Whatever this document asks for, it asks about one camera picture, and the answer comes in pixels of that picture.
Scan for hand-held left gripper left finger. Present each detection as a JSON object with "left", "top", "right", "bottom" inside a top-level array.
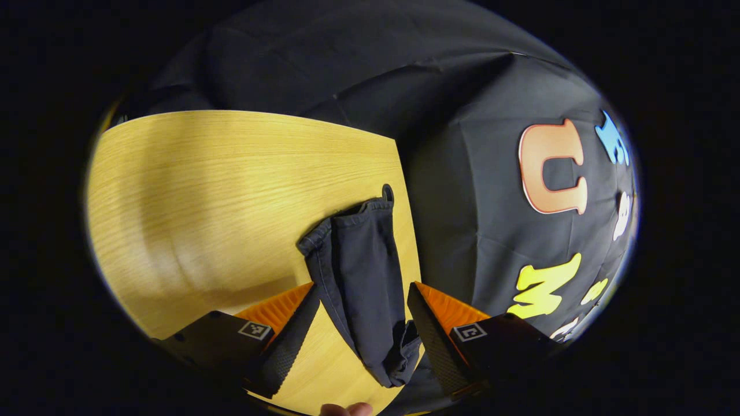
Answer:
[{"left": 153, "top": 281, "right": 321, "bottom": 399}]

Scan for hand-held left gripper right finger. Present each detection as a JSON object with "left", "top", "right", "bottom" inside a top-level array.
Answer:
[{"left": 406, "top": 281, "right": 558, "bottom": 402}]

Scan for black jeans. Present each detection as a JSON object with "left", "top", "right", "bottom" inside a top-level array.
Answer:
[{"left": 297, "top": 184, "right": 426, "bottom": 389}]

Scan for black backdrop cloth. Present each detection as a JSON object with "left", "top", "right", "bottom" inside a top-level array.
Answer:
[{"left": 110, "top": 0, "right": 639, "bottom": 415}]

